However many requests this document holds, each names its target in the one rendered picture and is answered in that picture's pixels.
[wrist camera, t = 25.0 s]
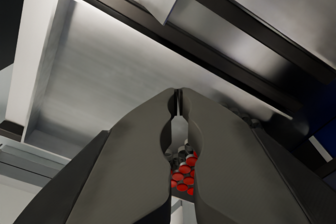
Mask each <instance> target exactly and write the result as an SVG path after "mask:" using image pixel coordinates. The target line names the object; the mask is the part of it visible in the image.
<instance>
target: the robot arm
mask: <svg viewBox="0 0 336 224"><path fill-rule="evenodd" d="M178 106H179V115H180V116H183V118H184V119H185V120H186V121H187V123H188V139H187V141H188V144H189V145H190V146H191V147H192V148H193V150H194V151H195V153H196V155H197V157H198V159H197V161H196V163H195V167H194V183H193V200H194V208H195V215H196V221H197V224H336V191H335V190H334V189H333V188H332V187H331V186H330V185H328V184H327V183H326V182H325V181H324V180H323V179H321V178H320V177H319V176H318V175H317V174H315V173H314V172H313V171H312V170H310V169H309V168H308V167H307V166H306V165H304V164H303V163H302V162H301V161H300V160H298V159H297V158H296V157H295V156H294V155H292V154H291V153H290V152H289V151H288V150H286V149H285V148H284V147H283V146H282V145H280V144H279V143H278V142H277V141H276V140H274V139H273V138H272V137H271V136H269V135H268V134H267V133H266V132H265V131H263V130H262V129H261V128H252V127H251V126H249V125H248V124H247V123H246V122H245V121H244V120H242V119H241V118H240V117H239V116H237V115H236V114H235V113H233V112H232V111H230V110H229V109H227V108H226V107H224V106H222V105H220V104H219V103H217V102H215V101H213V100H211V99H209V98H207V97H205V96H204V95H202V94H200V93H198V92H196V91H194V90H192V89H190V88H187V87H182V88H179V89H175V88H172V87H170V88H167V89H165V90H164V91H162V92H160V93H159V94H157V95H155V96H154V97H152V98H150V99H149V100H147V101H146V102H144V103H142V104H141V105H139V106H137V107H136V108H134V109H133V110H131V111H130V112H129V113H127V114H126V115H125V116H123V117H122V118H121V119H120V120H119V121H118V122H117V123H116V124H115V125H114V126H113V127H112V128H111V129H110V130H102V131H101V132H100V133H99V134H98V135H97V136H96V137H95V138H94V139H93V140H92V141H91V142H90V143H88V144H87V145H86V146H85V147H84V148H83V149H82V150H81V151H80V152H79V153H78V154H77V155H76V156H75V157H74V158H73V159H72V160H71V161H70V162H69V163H68V164H67V165H66V166H65V167H64V168H63V169H62V170H61V171H60V172H58V173H57V174H56V175H55V176H54V177H53V178H52V179H51V180H50V181H49V182H48V183H47V184H46V185H45V186H44V187H43V188H42V189H41V190H40V191H39V193H38V194H37V195H36V196H35V197H34V198H33V199H32V200H31V201H30V203H29V204H28V205H27V206H26V207H25V209H24V210H23V211H22V212H21V213H20V215H19V216H18V217H17V219H16V220H15V221H14V222H13V224H170V223H171V206H172V185H171V165H170V163H169V162H168V160H167V159H166V157H165V156H164V154H165V152H166V150H167V149H168V147H169V146H170V145H171V143H172V124H171V121H172V119H173V118H174V117H175V116H177V109H178Z"/></svg>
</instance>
